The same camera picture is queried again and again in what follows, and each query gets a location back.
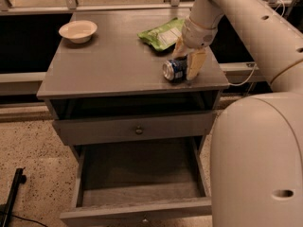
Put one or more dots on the green chip bag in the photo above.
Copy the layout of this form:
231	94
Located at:
164	36

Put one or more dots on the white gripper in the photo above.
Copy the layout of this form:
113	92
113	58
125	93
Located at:
196	35

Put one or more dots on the round top drawer knob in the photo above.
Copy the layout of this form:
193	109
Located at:
138	130

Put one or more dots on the blue pepsi can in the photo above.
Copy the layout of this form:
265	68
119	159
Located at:
175	69

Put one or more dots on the white ceramic bowl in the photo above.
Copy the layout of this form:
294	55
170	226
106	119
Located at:
78	32

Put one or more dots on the black stand on floor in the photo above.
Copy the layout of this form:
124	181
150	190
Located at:
6	208

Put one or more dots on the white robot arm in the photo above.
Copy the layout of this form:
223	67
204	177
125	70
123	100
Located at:
256	170

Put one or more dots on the grey wooden drawer cabinet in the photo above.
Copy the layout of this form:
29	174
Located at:
116	75

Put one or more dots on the metal railing frame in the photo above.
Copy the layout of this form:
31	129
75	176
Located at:
94	2

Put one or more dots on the open grey middle drawer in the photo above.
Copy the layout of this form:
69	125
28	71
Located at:
129	181

